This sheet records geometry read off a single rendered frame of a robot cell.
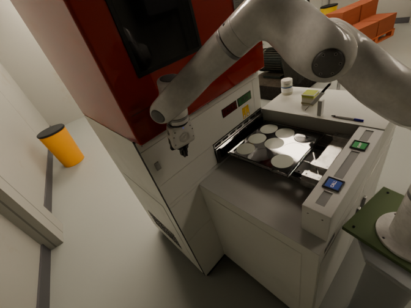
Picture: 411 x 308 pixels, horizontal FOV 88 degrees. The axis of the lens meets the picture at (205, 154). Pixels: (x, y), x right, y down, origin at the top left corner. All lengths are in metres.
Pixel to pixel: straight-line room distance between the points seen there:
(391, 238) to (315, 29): 0.71
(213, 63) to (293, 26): 0.20
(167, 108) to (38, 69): 5.53
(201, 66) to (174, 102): 0.12
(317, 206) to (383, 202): 0.31
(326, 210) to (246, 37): 0.58
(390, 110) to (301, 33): 0.26
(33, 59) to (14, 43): 0.37
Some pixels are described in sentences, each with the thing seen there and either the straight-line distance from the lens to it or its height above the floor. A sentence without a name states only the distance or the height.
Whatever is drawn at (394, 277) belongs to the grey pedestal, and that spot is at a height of 0.82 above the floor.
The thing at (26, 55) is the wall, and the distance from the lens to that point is 6.06.
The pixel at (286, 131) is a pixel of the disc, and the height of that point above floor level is 0.90.
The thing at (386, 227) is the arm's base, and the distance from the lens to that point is 0.97.
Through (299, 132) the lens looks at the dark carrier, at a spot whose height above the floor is 0.90.
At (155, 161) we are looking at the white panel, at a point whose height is 1.10.
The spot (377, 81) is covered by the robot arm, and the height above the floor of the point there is 1.37.
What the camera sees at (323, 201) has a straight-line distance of 0.84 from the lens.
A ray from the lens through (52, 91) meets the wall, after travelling 6.12.
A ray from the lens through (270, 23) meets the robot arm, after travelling 0.54.
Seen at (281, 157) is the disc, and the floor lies 0.90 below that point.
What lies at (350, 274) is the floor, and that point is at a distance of 1.80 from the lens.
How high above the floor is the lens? 1.59
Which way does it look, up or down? 35 degrees down
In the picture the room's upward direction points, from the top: 17 degrees counter-clockwise
